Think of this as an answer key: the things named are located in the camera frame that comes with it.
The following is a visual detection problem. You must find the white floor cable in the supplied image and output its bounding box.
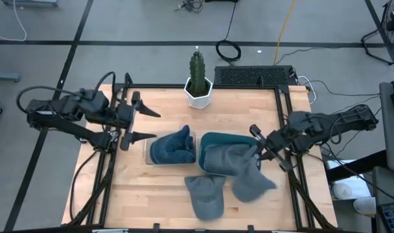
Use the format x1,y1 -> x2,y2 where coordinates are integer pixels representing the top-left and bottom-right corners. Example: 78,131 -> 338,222
0,0 -> 28,42

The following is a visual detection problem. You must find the coiled black cable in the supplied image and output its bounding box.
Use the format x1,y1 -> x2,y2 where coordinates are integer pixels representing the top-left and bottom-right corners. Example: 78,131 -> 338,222
215,0 -> 242,62

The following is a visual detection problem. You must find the white looped cable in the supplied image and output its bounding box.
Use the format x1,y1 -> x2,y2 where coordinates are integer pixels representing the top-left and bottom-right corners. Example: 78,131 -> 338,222
295,76 -> 318,105

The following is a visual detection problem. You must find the clear plastic container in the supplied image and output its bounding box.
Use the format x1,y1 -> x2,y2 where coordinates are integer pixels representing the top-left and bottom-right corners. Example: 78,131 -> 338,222
144,129 -> 198,166

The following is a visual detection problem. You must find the tangled black cable bundle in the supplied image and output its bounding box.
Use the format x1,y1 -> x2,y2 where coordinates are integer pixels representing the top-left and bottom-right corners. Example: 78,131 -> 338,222
174,0 -> 205,14

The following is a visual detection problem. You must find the green cactus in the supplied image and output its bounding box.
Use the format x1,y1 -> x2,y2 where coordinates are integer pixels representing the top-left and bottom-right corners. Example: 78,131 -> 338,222
189,50 -> 207,97

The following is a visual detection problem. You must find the white roll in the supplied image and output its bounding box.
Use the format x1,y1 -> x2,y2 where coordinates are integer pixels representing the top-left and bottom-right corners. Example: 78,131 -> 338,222
353,196 -> 378,216
332,181 -> 373,201

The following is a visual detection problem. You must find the teal plastic bin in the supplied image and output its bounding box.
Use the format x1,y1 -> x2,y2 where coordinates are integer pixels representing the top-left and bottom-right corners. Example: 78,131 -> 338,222
198,131 -> 262,177

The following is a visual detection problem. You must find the white hexagonal plant pot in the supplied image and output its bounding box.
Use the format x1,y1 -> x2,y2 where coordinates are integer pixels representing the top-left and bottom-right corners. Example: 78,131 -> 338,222
183,76 -> 214,110

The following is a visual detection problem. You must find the thin black cable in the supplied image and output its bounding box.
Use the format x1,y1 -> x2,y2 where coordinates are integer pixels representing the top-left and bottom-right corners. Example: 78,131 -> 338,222
305,79 -> 381,98

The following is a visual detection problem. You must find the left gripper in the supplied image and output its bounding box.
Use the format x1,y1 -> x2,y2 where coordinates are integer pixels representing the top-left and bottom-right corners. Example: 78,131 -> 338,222
113,91 -> 161,152

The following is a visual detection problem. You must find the black perforated computer case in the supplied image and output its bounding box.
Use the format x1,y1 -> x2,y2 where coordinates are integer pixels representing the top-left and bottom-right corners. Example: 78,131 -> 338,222
213,65 -> 298,87

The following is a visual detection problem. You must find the black desk beam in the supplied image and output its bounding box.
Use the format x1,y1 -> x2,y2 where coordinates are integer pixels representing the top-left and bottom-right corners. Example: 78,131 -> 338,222
325,150 -> 389,182

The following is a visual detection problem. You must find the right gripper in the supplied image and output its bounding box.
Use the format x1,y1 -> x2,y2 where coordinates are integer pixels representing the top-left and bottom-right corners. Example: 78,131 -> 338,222
249,124 -> 294,172

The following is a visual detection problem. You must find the grey metal base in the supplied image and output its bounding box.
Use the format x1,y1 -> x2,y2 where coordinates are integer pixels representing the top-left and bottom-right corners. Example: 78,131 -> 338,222
0,71 -> 21,83

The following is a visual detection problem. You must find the grey metal bar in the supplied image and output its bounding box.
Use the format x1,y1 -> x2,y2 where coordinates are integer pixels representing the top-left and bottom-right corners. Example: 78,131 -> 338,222
1,0 -> 59,8

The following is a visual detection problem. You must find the grey side table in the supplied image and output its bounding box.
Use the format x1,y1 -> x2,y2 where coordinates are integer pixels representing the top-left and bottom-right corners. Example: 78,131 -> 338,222
379,82 -> 394,172

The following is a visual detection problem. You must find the yellow floor cable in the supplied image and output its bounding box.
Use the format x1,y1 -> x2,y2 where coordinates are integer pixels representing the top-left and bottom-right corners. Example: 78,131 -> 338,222
273,0 -> 297,65

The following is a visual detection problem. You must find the black metal table frame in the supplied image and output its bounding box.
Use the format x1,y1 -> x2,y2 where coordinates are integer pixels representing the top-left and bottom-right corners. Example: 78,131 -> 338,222
60,72 -> 339,233

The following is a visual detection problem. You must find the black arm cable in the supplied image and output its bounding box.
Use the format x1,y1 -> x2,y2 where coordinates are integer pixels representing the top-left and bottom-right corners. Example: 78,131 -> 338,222
69,149 -> 99,221

